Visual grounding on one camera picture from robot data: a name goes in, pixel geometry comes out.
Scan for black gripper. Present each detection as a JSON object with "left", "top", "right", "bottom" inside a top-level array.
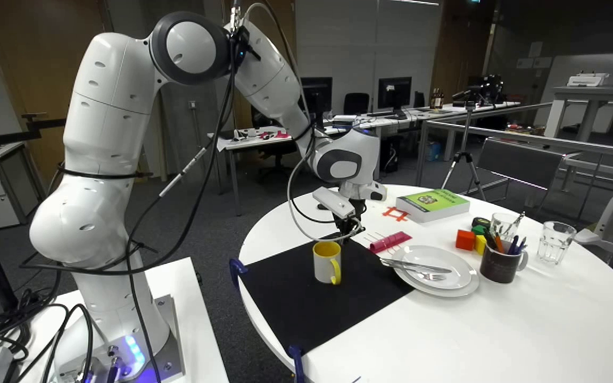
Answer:
[{"left": 334, "top": 199, "right": 372, "bottom": 242}]

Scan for white mug yellow inside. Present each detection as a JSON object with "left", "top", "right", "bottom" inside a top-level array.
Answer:
[{"left": 311, "top": 239, "right": 345, "bottom": 287}]

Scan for dark mug with pens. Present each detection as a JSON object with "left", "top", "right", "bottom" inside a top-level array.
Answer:
[{"left": 480, "top": 211, "right": 530, "bottom": 285}]

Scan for pink comb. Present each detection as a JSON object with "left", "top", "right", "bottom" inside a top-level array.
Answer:
[{"left": 368, "top": 231, "right": 415, "bottom": 256}]

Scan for silver cutlery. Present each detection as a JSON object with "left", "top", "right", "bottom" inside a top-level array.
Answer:
[{"left": 380, "top": 256, "right": 457, "bottom": 279}]

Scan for green book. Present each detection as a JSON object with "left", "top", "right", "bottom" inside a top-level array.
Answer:
[{"left": 394, "top": 188, "right": 474, "bottom": 225}]

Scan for black table mat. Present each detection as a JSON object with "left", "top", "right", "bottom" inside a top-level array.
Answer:
[{"left": 238, "top": 231, "right": 417, "bottom": 357}]

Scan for white plate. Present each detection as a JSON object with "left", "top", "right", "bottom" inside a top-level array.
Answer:
[{"left": 389, "top": 242, "right": 484, "bottom": 300}]

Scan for red cube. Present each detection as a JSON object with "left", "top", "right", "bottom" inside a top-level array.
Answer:
[{"left": 453, "top": 227, "right": 480, "bottom": 254}]

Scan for blue table clamp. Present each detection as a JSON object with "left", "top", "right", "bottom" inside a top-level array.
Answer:
[
  {"left": 288, "top": 342, "right": 311, "bottom": 383},
  {"left": 229, "top": 256, "right": 251, "bottom": 287}
]

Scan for black office chair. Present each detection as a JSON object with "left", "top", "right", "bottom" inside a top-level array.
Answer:
[{"left": 343, "top": 91, "right": 372, "bottom": 118}]

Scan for green black cube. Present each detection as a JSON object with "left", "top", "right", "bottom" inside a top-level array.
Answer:
[{"left": 471, "top": 215, "right": 495, "bottom": 239}]

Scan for black tripod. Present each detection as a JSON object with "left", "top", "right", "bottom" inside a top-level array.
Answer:
[{"left": 439, "top": 73, "right": 509, "bottom": 200}]

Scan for black computer monitor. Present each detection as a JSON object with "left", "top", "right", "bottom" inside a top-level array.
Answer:
[
  {"left": 378, "top": 75, "right": 415, "bottom": 113},
  {"left": 300, "top": 75, "right": 337, "bottom": 116}
]

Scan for grey chair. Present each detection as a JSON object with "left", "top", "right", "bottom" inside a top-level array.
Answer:
[{"left": 476, "top": 136, "right": 569, "bottom": 209}]

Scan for clear drinking glass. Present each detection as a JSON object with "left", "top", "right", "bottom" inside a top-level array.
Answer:
[{"left": 537, "top": 219, "right": 579, "bottom": 268}]

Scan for orange plastic frame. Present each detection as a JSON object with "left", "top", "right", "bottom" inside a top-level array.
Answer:
[{"left": 381, "top": 204, "right": 412, "bottom": 224}]

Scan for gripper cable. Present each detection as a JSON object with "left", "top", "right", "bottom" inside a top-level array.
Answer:
[{"left": 284, "top": 136, "right": 348, "bottom": 231}]

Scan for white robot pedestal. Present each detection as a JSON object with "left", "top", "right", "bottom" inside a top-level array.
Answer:
[{"left": 0, "top": 256, "right": 230, "bottom": 383}]

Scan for black floor cables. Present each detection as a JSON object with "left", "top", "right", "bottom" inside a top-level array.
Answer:
[{"left": 0, "top": 283, "right": 102, "bottom": 383}]

